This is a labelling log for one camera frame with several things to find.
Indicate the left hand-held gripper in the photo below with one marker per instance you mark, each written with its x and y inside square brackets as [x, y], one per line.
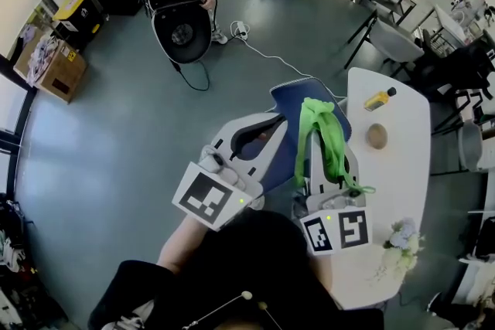
[201, 197]

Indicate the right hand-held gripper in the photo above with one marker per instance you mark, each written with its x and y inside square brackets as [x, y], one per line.
[336, 232]

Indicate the green cloth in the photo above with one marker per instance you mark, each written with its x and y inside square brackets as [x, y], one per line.
[328, 135]

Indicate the blue chair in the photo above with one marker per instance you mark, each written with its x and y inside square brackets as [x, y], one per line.
[290, 100]

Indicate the person's left forearm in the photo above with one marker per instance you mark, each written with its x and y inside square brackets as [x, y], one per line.
[185, 243]

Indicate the person's right forearm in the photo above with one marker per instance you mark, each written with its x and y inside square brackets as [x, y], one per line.
[324, 272]

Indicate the white shell chair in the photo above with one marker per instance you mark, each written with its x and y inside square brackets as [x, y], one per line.
[394, 42]

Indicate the person's left hand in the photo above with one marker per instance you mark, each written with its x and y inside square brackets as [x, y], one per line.
[264, 135]

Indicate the brown round fruit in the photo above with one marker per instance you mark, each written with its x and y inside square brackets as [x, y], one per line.
[377, 136]

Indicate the yellow bottle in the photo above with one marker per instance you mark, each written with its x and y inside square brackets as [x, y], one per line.
[377, 100]

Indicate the pale flower bouquet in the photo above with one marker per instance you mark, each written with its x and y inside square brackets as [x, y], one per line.
[402, 243]

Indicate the person's black clothing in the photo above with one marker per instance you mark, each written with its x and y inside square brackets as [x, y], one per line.
[251, 262]

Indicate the white power strip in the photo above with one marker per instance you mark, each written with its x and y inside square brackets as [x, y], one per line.
[239, 30]

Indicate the cardboard box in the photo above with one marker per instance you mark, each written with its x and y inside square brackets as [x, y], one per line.
[58, 77]

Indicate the yellow-lid black bin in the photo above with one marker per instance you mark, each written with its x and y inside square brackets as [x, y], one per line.
[77, 19]

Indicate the person's sneaker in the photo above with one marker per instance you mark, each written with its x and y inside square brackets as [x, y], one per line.
[123, 322]

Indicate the pile of pale clothes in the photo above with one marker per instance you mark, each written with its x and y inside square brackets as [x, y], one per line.
[38, 54]

